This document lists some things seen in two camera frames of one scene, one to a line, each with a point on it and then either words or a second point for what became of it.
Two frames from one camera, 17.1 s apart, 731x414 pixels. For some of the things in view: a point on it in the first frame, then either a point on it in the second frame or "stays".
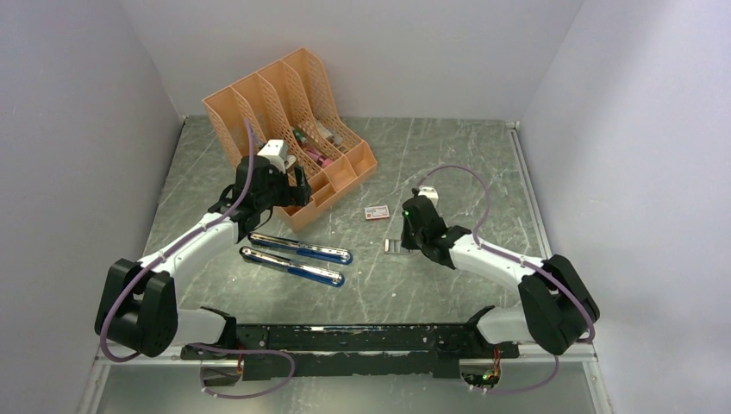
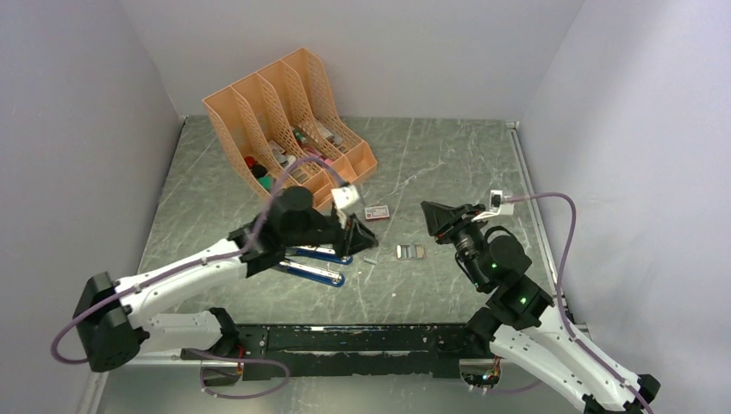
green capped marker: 299,137 stays
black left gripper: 296,196 -> 354,238
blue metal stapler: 289,266 stays
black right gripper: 406,241 -> 450,219
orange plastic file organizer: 290,109 stays
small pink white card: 376,212 stays
